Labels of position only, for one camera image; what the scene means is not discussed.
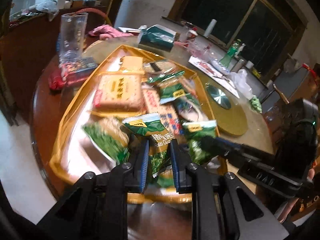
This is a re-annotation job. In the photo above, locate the white green snack packet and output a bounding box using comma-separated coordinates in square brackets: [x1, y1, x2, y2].
[82, 117, 130, 165]

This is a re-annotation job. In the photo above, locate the green pea snack packet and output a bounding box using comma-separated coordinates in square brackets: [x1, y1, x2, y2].
[122, 112, 187, 180]
[182, 120, 218, 165]
[159, 85, 193, 104]

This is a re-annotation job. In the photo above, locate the green tissue box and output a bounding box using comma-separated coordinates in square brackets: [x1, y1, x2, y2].
[138, 24, 177, 52]

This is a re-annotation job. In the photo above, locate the person's right hand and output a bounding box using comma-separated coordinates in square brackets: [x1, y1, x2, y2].
[276, 166, 317, 224]

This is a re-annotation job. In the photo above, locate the clear plastic bag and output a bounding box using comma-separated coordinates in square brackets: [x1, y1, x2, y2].
[229, 69, 253, 98]

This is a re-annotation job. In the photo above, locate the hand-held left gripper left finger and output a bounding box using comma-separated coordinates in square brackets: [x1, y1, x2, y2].
[37, 137, 150, 240]

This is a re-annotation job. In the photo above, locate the dark printed packet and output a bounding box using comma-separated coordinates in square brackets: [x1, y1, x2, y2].
[60, 57, 98, 77]

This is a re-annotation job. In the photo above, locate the printed paper sheet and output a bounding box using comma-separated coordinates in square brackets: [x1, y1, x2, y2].
[189, 55, 240, 94]

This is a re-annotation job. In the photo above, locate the silver metal disc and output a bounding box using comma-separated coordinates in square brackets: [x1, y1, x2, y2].
[206, 85, 232, 110]

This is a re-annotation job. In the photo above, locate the green plastic bottle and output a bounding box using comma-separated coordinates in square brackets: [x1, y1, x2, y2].
[219, 39, 243, 67]

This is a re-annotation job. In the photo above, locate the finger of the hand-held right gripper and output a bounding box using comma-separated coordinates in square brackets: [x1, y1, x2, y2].
[200, 135, 275, 164]

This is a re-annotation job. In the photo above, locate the yellow taped cardboard box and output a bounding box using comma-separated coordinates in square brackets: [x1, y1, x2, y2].
[49, 44, 227, 204]

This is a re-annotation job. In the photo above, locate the large orange cracker pack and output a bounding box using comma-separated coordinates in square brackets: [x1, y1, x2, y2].
[94, 72, 147, 112]

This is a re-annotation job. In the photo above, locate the grey refrigerator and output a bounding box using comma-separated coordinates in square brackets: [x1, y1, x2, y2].
[260, 62, 315, 110]

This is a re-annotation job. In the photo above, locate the dark wooden cabinet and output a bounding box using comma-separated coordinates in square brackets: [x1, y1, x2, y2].
[0, 12, 63, 120]

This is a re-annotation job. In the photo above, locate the round biscuit green packet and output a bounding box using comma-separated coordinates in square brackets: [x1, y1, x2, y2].
[144, 60, 185, 84]

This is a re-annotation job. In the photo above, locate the red packet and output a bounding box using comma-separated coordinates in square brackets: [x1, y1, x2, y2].
[49, 67, 87, 90]

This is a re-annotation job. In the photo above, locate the red hose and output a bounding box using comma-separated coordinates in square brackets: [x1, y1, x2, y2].
[75, 8, 113, 27]

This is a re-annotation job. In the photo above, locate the blue white plate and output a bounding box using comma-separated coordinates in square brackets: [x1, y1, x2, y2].
[210, 57, 232, 74]

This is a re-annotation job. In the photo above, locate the white paper towel roll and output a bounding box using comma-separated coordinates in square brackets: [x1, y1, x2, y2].
[204, 19, 217, 38]

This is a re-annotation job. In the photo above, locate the dark window wooden frame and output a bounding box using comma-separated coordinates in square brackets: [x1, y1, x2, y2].
[172, 0, 308, 80]

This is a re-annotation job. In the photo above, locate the yellow snack packet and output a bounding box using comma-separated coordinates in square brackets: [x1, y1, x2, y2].
[120, 56, 145, 74]

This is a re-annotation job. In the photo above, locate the golden glitter turntable mat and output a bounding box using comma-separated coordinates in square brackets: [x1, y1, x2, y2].
[209, 90, 249, 136]

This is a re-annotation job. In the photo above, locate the red orange biscuit pack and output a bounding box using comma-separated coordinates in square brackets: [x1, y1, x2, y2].
[155, 105, 185, 140]

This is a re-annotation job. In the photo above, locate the clear plastic tub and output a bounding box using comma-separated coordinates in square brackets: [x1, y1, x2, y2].
[186, 39, 213, 58]

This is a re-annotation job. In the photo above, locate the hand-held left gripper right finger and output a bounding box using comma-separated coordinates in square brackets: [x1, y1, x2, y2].
[168, 144, 288, 240]

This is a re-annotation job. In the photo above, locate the wooden chair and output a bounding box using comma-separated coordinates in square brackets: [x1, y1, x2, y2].
[272, 84, 290, 104]

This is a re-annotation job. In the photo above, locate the pink cloth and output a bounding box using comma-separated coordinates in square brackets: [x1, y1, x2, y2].
[87, 24, 130, 40]

